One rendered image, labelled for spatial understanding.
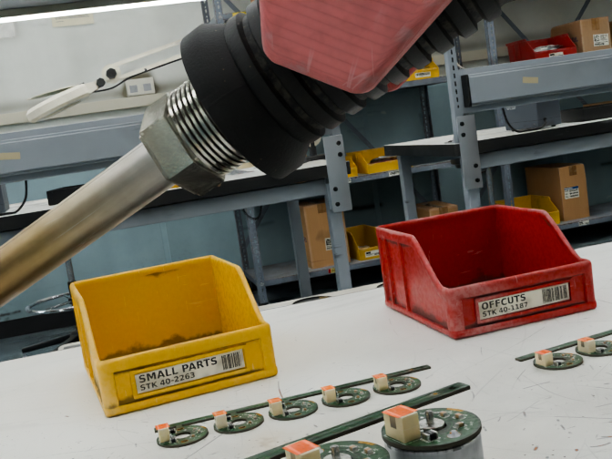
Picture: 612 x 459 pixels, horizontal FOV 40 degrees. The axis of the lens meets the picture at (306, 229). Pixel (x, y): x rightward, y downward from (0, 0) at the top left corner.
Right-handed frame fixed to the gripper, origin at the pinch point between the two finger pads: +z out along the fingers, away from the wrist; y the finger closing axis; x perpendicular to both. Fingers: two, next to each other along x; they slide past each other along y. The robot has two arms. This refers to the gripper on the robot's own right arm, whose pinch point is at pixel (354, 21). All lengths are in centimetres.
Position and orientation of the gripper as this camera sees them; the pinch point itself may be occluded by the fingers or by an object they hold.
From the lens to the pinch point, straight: 11.9
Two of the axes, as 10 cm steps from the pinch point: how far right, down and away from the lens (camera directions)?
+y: -2.5, 1.6, -9.5
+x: 9.1, 3.9, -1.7
